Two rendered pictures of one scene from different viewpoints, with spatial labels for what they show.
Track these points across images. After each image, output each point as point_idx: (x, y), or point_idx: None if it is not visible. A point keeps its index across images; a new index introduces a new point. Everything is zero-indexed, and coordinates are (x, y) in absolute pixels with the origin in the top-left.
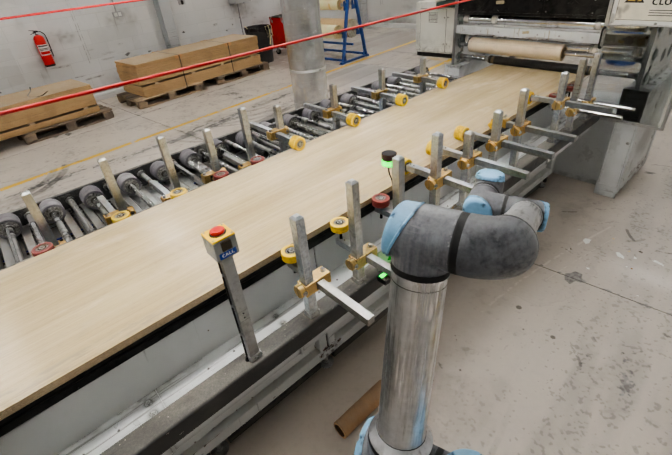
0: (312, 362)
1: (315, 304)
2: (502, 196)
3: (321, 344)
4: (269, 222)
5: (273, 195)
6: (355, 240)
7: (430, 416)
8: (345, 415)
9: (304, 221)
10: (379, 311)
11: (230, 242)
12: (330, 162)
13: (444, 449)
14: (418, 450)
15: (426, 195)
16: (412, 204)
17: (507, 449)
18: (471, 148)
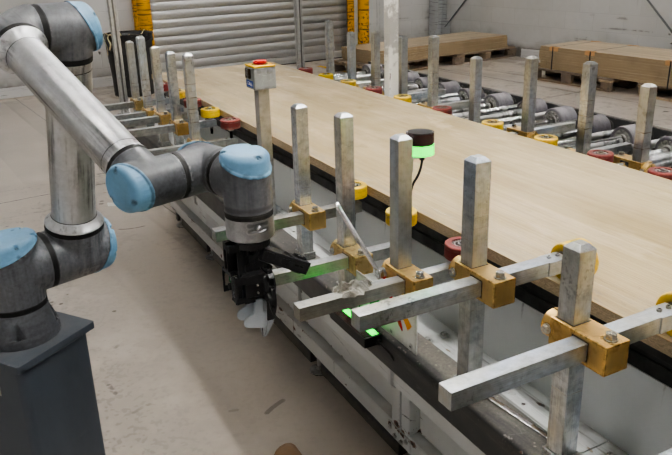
0: (381, 414)
1: (300, 242)
2: (177, 151)
3: (393, 406)
4: (431, 178)
5: (512, 180)
6: (336, 209)
7: None
8: (296, 452)
9: (295, 115)
10: None
11: (247, 72)
12: (642, 220)
13: (50, 255)
14: (49, 215)
15: (625, 414)
16: (73, 1)
17: None
18: (567, 292)
